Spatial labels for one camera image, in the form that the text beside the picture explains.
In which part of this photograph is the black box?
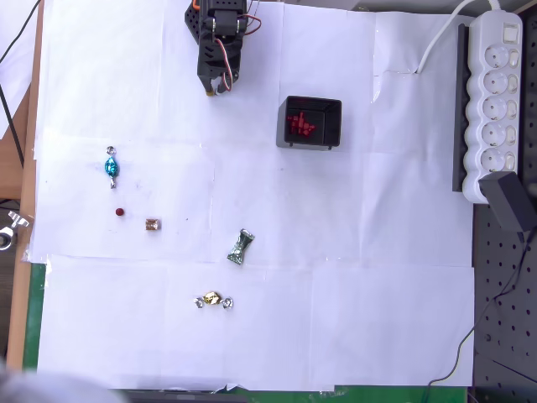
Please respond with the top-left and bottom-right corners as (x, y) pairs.
(275, 95), (343, 152)

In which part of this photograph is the blue foil wrapped candy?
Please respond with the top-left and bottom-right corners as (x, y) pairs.
(103, 145), (122, 190)

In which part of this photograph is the green foil wrapped candy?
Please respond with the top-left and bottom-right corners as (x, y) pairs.
(227, 228), (257, 267)

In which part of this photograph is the gold foil wrapped candy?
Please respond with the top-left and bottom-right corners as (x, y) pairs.
(193, 290), (234, 311)

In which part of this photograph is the metal clamp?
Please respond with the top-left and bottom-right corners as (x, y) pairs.
(0, 211), (34, 252)

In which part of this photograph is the white paper table cover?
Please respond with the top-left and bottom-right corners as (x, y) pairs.
(31, 0), (476, 390)

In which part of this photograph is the white power strip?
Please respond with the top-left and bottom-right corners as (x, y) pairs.
(461, 10), (524, 206)

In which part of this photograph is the black power adapter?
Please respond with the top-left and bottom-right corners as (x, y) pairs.
(477, 170), (536, 234)

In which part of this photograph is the blurry grey object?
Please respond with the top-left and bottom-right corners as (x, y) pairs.
(0, 356), (127, 403)

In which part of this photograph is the black pegboard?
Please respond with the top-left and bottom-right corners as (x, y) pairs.
(472, 0), (537, 403)

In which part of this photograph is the white power strip cable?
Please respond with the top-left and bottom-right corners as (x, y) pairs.
(414, 0), (504, 75)

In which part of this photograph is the black rail beside power strip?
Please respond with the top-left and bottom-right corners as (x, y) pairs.
(451, 24), (472, 194)

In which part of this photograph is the thin black adapter cable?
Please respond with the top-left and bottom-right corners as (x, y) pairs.
(419, 230), (534, 403)

